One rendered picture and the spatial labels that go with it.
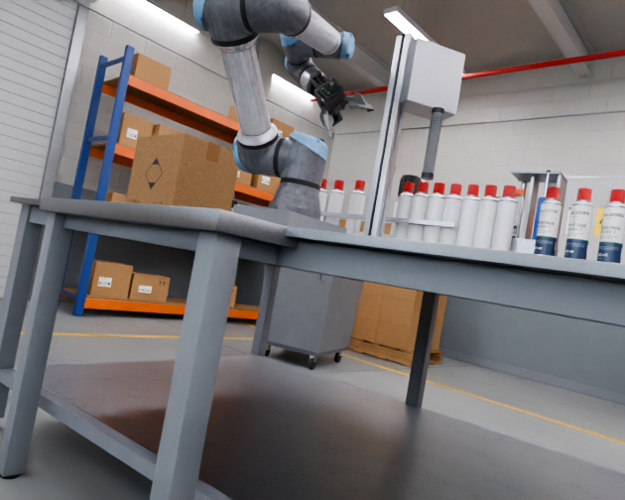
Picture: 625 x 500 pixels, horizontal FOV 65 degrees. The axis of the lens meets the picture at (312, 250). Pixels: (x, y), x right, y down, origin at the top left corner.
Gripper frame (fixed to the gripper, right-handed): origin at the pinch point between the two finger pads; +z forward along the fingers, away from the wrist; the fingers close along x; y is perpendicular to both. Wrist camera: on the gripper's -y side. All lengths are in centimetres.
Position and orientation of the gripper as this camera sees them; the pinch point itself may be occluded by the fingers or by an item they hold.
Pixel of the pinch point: (353, 126)
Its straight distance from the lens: 150.4
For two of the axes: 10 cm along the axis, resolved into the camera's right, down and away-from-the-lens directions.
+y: -2.6, -4.2, -8.7
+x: 8.2, -5.7, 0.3
